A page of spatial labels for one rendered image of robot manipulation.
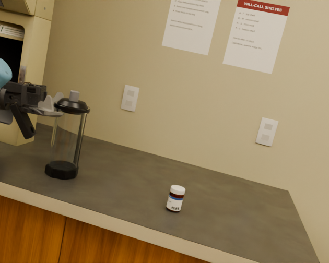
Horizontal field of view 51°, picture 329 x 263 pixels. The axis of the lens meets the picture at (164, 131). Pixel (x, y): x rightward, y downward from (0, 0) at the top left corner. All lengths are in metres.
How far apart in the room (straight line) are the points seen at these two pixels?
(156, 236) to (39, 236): 0.36
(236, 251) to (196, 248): 0.10
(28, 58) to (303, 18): 1.08
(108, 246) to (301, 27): 1.12
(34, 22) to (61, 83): 0.50
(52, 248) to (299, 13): 1.26
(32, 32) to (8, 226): 0.65
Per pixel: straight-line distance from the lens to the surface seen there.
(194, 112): 1.55
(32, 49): 1.33
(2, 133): 1.41
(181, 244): 0.91
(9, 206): 1.11
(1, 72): 1.00
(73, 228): 1.03
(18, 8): 1.32
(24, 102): 1.10
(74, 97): 1.08
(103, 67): 1.66
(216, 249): 0.91
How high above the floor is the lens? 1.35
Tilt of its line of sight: 11 degrees down
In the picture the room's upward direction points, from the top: 13 degrees clockwise
